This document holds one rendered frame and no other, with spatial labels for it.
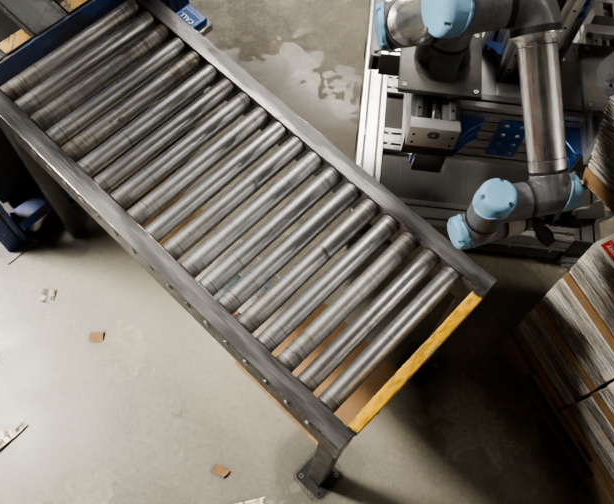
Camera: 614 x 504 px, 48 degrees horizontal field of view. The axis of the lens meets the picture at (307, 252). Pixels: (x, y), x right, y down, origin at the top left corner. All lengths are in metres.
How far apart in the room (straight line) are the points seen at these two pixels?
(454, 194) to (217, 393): 1.06
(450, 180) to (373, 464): 1.00
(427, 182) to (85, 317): 1.28
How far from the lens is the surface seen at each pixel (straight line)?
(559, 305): 2.05
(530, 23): 1.42
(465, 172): 2.52
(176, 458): 2.34
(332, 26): 3.12
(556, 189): 1.44
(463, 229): 1.46
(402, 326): 1.60
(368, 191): 1.73
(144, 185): 1.77
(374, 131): 2.52
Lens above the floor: 2.30
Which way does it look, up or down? 66 degrees down
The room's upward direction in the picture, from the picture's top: 5 degrees clockwise
